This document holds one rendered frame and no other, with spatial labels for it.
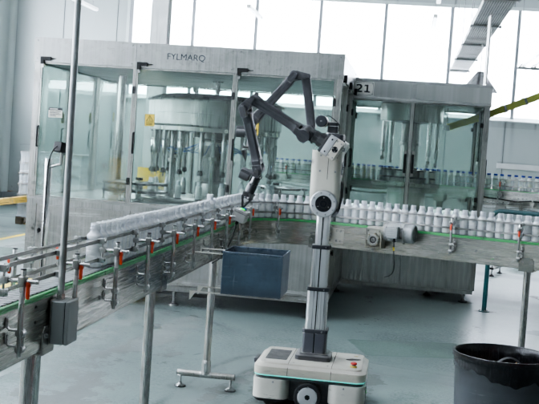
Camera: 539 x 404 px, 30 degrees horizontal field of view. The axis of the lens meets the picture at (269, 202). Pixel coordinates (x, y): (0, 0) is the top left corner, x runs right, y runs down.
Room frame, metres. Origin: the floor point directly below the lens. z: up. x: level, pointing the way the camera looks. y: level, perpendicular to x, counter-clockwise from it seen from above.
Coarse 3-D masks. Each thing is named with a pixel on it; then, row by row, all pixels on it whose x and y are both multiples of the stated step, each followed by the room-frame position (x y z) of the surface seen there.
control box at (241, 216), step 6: (234, 210) 5.92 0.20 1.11; (240, 210) 5.91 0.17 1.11; (246, 210) 6.00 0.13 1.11; (240, 216) 5.91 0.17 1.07; (246, 216) 5.94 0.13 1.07; (240, 222) 5.91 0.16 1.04; (234, 228) 5.98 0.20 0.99; (228, 234) 5.99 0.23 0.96; (222, 240) 5.97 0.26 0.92; (228, 246) 5.94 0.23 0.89
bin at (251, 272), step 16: (224, 256) 5.08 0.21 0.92; (240, 256) 5.07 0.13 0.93; (256, 256) 5.06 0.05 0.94; (272, 256) 5.05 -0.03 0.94; (288, 256) 5.28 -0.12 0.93; (224, 272) 5.08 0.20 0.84; (240, 272) 5.07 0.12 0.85; (256, 272) 5.06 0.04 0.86; (272, 272) 5.05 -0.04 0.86; (288, 272) 5.33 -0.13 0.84; (224, 288) 5.08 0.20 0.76; (240, 288) 5.07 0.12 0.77; (256, 288) 5.06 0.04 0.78; (272, 288) 5.05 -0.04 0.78
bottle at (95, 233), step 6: (96, 228) 3.68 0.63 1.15; (90, 234) 3.68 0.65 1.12; (96, 234) 3.68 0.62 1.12; (102, 234) 3.70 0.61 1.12; (90, 240) 3.67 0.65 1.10; (90, 246) 3.67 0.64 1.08; (96, 246) 3.67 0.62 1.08; (90, 252) 3.67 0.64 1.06; (96, 252) 3.67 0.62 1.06; (90, 258) 3.67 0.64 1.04; (96, 264) 3.67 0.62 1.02
